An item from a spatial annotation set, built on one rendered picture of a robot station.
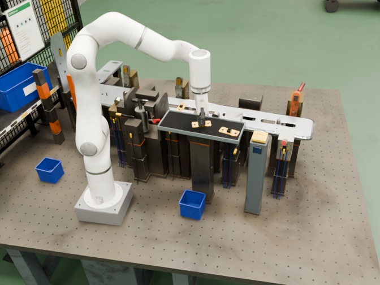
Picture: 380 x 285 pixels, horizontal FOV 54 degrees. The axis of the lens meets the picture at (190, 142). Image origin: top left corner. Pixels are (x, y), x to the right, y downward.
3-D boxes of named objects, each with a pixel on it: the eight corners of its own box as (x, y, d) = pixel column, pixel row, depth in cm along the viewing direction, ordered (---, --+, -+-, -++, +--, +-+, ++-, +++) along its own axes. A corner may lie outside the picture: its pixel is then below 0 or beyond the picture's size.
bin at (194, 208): (206, 206, 190) (206, 193, 184) (200, 220, 183) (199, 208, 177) (186, 201, 193) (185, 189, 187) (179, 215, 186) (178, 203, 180)
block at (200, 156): (214, 193, 196) (214, 124, 168) (210, 204, 190) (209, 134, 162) (196, 189, 199) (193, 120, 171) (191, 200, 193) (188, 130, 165)
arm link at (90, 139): (108, 139, 173) (104, 162, 160) (82, 139, 172) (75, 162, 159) (100, 33, 144) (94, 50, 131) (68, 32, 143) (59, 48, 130)
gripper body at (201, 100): (211, 93, 151) (211, 115, 158) (207, 80, 159) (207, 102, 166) (192, 94, 150) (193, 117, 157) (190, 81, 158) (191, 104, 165)
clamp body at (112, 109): (134, 156, 222) (125, 103, 199) (126, 169, 214) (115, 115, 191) (124, 155, 224) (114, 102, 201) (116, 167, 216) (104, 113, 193)
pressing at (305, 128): (316, 117, 196) (316, 115, 195) (312, 143, 180) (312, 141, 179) (87, 82, 235) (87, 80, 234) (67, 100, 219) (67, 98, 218)
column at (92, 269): (143, 309, 221) (127, 241, 180) (94, 301, 227) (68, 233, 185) (156, 264, 245) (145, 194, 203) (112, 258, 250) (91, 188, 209)
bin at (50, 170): (65, 172, 214) (61, 160, 208) (55, 184, 206) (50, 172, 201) (49, 168, 217) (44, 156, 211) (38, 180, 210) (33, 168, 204)
